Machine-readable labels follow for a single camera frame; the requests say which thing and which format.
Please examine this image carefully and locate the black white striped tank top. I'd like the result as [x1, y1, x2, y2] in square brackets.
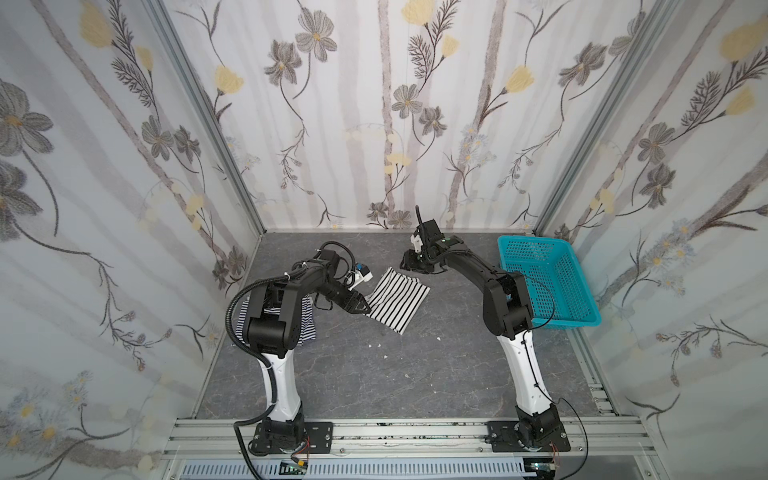
[366, 267, 430, 335]

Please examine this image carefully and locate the blue white striped tank top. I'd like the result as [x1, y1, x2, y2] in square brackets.
[232, 295, 317, 346]

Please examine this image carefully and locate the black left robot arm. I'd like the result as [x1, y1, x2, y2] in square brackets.
[225, 240, 372, 457]

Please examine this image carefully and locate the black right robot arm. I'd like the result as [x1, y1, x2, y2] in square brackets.
[401, 209, 571, 452]

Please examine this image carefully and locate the teal plastic basket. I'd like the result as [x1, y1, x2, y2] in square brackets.
[497, 235, 601, 330]

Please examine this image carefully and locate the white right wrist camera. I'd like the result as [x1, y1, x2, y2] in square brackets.
[410, 234, 423, 254]

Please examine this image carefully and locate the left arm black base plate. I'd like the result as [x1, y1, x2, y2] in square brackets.
[247, 419, 334, 456]

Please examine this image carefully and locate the black corrugated cable hose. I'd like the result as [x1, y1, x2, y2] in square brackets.
[224, 275, 301, 480]

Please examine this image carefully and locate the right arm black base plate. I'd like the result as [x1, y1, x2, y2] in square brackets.
[485, 420, 571, 453]

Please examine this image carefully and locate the white slotted cable duct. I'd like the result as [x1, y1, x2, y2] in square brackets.
[178, 458, 538, 480]

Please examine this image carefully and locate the aluminium mounting rail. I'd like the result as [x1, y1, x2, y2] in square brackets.
[161, 416, 657, 461]

